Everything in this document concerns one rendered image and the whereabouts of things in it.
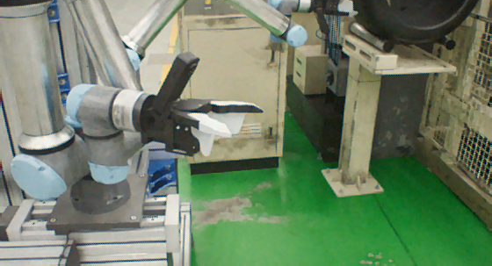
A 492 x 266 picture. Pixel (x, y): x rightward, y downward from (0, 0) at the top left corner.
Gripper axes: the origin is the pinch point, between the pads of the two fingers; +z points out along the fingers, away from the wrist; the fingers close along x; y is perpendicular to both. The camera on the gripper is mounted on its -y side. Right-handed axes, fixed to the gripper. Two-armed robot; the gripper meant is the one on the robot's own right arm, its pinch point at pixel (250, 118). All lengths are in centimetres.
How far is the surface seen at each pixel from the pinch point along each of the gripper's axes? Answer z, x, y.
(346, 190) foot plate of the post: 3, -162, 84
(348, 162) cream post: 1, -164, 68
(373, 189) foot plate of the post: 17, -169, 83
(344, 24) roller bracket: -6, -146, -5
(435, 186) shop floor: 49, -185, 82
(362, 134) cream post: 7, -164, 52
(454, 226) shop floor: 58, -150, 87
